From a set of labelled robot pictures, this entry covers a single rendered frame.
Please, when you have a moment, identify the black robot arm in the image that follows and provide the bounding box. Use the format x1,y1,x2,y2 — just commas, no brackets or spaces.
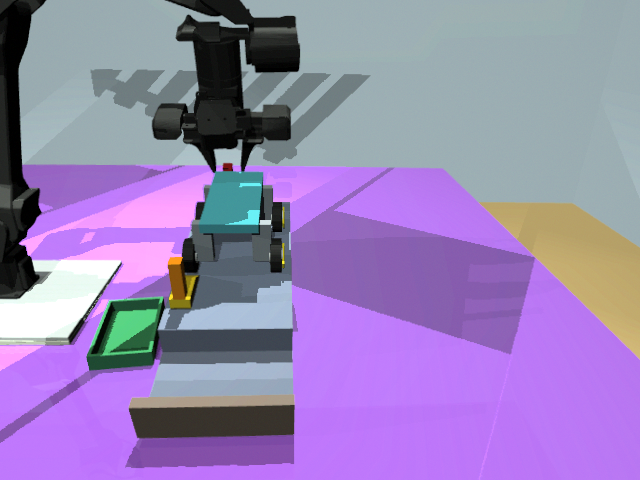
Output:
0,0,300,300

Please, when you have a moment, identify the grey ramp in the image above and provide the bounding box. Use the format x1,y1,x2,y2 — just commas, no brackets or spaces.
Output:
128,202,295,439

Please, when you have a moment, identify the small cyan-topped trolley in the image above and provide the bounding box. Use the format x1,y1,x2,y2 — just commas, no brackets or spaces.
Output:
182,171,284,273

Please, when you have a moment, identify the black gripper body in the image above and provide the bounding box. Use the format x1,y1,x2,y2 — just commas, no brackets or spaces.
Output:
152,72,291,140

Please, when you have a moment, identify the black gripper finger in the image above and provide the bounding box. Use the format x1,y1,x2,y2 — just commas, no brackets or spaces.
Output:
183,138,216,173
240,136,264,171

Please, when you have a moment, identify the yellow chock with orange handle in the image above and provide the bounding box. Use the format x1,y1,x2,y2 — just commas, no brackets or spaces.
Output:
167,257,199,310

